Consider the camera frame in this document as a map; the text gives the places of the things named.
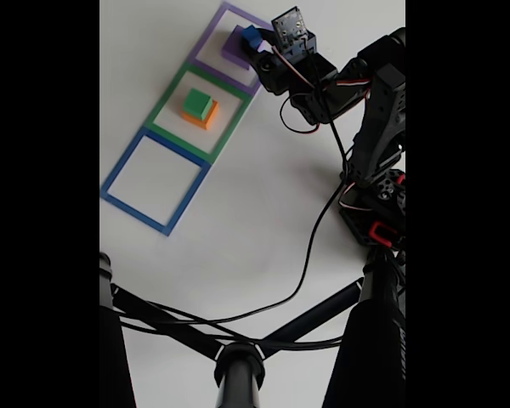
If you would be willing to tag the small blue cube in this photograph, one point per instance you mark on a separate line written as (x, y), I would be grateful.
(248, 36)

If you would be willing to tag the large purple block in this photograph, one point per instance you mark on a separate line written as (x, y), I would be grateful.
(231, 49)

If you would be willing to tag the orange block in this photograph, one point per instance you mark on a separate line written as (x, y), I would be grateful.
(212, 119)

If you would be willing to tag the green cube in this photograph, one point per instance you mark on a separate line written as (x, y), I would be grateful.
(195, 102)

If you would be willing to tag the red clamp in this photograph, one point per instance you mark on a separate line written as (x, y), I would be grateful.
(376, 231)

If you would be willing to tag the black tripod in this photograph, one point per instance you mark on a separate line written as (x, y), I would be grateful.
(374, 340)

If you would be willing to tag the purple square frame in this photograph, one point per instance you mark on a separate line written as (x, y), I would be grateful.
(204, 42)

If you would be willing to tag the green square frame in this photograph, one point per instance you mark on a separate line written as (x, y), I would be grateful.
(161, 108)

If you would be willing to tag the blue square frame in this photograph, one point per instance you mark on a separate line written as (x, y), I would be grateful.
(119, 187)

